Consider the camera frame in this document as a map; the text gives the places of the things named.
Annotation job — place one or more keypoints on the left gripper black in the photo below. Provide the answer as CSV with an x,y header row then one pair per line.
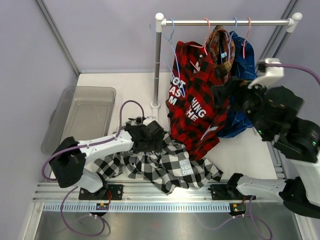
x,y
154,147

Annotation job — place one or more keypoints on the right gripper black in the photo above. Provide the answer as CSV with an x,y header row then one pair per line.
x,y
233,85

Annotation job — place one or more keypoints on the black white plaid shirt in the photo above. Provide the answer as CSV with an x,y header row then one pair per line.
x,y
166,170

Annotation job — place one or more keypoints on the red black plaid shirt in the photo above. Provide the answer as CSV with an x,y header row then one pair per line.
x,y
193,117

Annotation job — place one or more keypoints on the pink hanger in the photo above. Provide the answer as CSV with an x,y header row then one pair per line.
x,y
246,38
203,46

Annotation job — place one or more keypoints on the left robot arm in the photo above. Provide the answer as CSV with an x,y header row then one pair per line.
x,y
70,158

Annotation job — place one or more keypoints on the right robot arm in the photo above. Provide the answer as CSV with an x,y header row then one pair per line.
x,y
273,113

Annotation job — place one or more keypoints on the blue shirt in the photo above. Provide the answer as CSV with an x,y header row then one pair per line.
x,y
243,67

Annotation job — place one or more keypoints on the brown plaid shirt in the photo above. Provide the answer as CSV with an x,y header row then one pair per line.
x,y
223,71

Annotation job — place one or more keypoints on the blue hanger right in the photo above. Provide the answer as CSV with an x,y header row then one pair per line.
x,y
231,49

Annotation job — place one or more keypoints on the clear plastic bin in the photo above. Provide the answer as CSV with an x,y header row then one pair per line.
x,y
83,112

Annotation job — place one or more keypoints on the clothes rack metal white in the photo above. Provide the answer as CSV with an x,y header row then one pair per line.
x,y
161,22

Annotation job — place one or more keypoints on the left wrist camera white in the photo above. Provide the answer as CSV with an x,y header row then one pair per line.
x,y
140,120

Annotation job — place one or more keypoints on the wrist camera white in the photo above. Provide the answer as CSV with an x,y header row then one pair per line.
x,y
140,120
269,72

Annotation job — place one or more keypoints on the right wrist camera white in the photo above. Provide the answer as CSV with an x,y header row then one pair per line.
x,y
269,72

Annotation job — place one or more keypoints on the white slotted cable duct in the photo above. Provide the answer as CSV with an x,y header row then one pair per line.
x,y
161,207

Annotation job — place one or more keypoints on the aluminium rail base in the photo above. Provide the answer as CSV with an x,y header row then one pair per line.
x,y
141,190

